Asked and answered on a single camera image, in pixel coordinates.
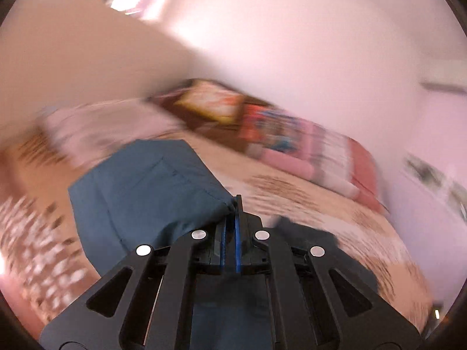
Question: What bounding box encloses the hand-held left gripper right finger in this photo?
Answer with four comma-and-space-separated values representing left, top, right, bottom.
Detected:
235, 194, 426, 350

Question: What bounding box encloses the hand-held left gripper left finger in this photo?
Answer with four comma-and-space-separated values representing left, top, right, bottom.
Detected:
39, 204, 234, 350

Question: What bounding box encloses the dark blue garment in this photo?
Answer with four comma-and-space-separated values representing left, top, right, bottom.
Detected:
68, 139, 378, 350

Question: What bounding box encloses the beige floral bed blanket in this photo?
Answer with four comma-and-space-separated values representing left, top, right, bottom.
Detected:
0, 98, 435, 336

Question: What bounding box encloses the colourful printed cushion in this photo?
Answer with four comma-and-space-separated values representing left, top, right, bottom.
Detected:
239, 104, 305, 155

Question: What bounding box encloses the pink striped folded blanket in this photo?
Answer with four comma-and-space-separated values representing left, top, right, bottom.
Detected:
310, 127, 389, 214

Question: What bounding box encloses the brown cushion with yellow print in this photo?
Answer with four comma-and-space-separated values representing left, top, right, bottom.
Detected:
149, 79, 256, 154

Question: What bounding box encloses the pink floral pillow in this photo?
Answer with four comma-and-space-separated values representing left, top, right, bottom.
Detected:
42, 102, 179, 161

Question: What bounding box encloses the wall picture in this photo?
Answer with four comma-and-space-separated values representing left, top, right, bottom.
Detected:
403, 155, 467, 223

